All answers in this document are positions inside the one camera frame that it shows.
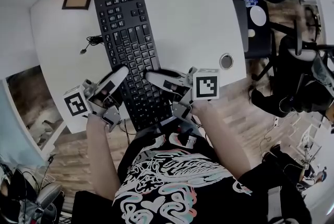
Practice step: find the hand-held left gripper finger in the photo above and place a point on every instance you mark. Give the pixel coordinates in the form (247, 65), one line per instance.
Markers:
(114, 77)

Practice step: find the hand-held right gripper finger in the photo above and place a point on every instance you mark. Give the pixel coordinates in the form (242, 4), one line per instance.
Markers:
(156, 79)

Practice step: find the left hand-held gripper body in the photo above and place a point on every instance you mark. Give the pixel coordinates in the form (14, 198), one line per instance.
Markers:
(76, 103)

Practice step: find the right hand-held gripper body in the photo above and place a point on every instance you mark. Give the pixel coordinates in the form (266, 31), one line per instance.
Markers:
(205, 84)

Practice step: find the black keyboard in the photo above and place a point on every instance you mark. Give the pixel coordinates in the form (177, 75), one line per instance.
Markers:
(130, 35)

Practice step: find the person's right forearm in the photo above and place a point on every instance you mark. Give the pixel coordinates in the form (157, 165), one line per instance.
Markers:
(221, 139)

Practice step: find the person's left forearm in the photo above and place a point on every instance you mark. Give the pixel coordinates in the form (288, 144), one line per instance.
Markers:
(101, 155)

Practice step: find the black side stool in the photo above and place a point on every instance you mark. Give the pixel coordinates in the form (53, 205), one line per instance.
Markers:
(257, 40)

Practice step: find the white round plate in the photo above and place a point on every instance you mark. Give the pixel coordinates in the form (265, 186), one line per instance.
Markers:
(257, 15)

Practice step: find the black chair base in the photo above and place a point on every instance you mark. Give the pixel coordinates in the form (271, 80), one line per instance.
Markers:
(297, 71)

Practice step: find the clear water bottle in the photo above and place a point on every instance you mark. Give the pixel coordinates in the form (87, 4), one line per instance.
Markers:
(250, 2)

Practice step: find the grey chair armrest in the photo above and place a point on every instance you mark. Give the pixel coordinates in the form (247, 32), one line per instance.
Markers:
(49, 195)

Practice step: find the black printed t-shirt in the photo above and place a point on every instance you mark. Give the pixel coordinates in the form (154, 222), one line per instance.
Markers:
(169, 181)

